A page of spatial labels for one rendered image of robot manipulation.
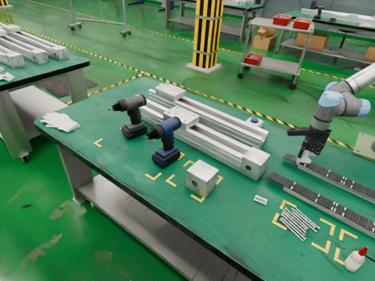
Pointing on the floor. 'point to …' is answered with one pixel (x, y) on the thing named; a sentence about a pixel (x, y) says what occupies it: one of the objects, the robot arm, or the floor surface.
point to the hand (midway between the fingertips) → (298, 159)
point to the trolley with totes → (304, 26)
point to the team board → (101, 20)
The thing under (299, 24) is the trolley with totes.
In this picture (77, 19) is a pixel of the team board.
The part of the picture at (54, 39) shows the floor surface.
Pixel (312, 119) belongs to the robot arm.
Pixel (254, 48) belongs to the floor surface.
